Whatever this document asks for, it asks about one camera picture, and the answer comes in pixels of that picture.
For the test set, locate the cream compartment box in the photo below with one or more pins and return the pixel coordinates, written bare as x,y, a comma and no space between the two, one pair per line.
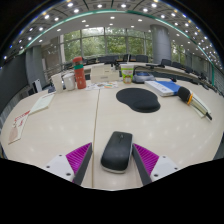
104,74

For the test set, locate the white paper cup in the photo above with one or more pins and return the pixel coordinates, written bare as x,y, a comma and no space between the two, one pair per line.
57,82

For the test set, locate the white lidded mug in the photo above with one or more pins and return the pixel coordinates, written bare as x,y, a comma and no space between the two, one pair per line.
69,81

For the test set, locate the red and white leaflet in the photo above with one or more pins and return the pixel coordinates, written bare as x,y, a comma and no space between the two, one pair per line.
19,126

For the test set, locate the blue and white book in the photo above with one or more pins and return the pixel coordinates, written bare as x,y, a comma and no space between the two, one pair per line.
163,88

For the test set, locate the black computer mouse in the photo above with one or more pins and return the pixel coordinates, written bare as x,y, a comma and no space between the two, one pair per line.
116,151

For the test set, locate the grey gooseneck microphone console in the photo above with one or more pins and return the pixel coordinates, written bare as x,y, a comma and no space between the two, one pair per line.
143,77

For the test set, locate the dark office chairs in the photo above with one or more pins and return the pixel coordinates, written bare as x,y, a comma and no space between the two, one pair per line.
141,58

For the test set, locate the ceiling lights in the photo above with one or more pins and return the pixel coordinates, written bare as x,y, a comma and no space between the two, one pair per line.
99,5

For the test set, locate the long curved conference desk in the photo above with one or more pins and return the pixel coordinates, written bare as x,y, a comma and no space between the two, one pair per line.
173,69

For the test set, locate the red bottle with green band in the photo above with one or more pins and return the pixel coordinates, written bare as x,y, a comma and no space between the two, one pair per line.
80,75

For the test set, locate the black handheld microphone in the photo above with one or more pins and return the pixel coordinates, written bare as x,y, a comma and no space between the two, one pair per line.
184,94

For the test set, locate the printed paper cup with straw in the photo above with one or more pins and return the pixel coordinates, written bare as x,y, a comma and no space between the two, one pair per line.
127,74

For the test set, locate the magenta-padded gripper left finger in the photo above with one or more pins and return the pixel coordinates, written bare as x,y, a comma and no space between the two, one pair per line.
77,158

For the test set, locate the black mouse pad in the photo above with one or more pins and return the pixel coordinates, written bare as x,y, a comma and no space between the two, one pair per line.
136,98

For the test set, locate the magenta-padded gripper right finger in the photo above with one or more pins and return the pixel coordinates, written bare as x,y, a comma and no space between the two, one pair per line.
148,159

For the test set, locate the white booklet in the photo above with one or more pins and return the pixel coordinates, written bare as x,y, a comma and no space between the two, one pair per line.
42,103

